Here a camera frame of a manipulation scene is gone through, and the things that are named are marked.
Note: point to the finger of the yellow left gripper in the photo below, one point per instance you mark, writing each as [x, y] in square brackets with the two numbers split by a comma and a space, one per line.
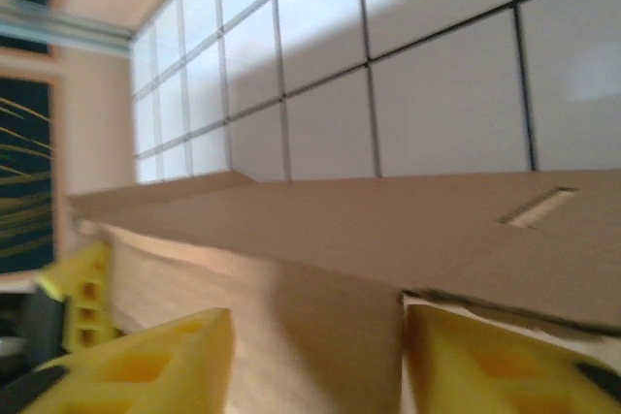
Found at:
[89, 288]

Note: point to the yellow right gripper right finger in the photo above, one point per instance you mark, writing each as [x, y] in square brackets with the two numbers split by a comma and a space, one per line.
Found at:
[509, 375]

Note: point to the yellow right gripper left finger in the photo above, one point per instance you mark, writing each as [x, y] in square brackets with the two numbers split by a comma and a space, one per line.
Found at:
[145, 370]

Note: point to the brown cardboard box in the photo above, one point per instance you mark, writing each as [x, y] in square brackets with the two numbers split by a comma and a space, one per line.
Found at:
[339, 239]

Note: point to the aluminium corner post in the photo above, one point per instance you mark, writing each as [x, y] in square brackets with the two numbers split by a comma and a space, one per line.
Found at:
[63, 26]

